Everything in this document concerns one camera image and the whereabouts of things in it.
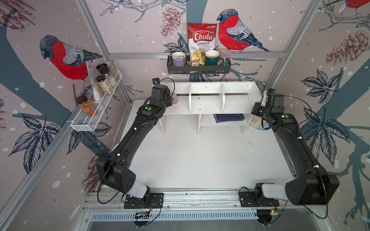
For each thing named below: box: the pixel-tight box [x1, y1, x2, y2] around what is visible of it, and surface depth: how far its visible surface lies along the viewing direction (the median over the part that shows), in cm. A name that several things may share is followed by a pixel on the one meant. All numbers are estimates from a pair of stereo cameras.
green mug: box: [204, 49, 225, 66], surface depth 86 cm
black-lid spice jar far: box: [95, 63, 118, 88], surface depth 81 cm
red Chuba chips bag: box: [187, 22, 218, 65], surface depth 81 cm
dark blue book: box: [213, 113, 245, 123], surface depth 93 cm
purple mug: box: [171, 51, 186, 67], surface depth 84 cm
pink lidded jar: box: [217, 47, 232, 66], surface depth 87 cm
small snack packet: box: [186, 58, 201, 67], surface depth 87 cm
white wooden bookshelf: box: [159, 81, 262, 136], surface depth 87 cm
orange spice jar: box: [76, 95, 98, 116], surface depth 67 cm
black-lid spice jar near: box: [95, 75, 113, 95], surface depth 78 cm
